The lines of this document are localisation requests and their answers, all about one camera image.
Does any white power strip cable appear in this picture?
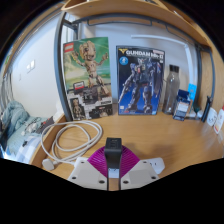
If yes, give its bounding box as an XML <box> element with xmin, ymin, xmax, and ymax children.
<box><xmin>40</xmin><ymin>119</ymin><xmax>104</xmax><ymax>172</ymax></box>

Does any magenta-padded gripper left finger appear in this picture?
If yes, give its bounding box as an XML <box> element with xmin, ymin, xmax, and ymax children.
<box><xmin>67</xmin><ymin>146</ymin><xmax>110</xmax><ymax>192</ymax></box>

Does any robot model kit box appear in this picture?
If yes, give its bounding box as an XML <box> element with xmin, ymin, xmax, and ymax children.
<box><xmin>115</xmin><ymin>45</ymin><xmax>166</xmax><ymax>116</ymax></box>

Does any dark metal desk frame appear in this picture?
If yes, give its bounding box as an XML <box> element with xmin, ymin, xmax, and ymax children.
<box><xmin>53</xmin><ymin>12</ymin><xmax>216</xmax><ymax>122</ymax></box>

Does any white wall switch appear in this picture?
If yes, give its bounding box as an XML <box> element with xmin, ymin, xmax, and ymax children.
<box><xmin>26</xmin><ymin>59</ymin><xmax>36</xmax><ymax>74</ymax></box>

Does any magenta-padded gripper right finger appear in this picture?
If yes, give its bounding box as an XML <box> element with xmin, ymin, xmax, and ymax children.
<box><xmin>118</xmin><ymin>145</ymin><xmax>160</xmax><ymax>191</ymax></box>

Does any clear bottle with dark cap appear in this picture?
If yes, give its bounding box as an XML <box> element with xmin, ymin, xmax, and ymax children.
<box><xmin>162</xmin><ymin>64</ymin><xmax>181</xmax><ymax>116</ymax></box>

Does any black cylindrical device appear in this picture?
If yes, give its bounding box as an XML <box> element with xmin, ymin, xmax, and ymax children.
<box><xmin>201</xmin><ymin>95</ymin><xmax>213</xmax><ymax>123</ymax></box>

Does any small blue box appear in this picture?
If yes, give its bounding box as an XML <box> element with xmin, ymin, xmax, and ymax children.
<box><xmin>172</xmin><ymin>89</ymin><xmax>193</xmax><ymax>122</ymax></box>

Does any black charger block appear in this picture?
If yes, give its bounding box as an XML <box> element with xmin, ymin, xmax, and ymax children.
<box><xmin>103</xmin><ymin>136</ymin><xmax>123</xmax><ymax>179</ymax></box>

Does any white mug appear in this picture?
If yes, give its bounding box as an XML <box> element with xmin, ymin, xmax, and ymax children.
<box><xmin>206</xmin><ymin>107</ymin><xmax>218</xmax><ymax>128</ymax></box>

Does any tree figure toy box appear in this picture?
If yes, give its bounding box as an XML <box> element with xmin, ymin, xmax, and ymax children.
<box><xmin>63</xmin><ymin>36</ymin><xmax>114</xmax><ymax>122</ymax></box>

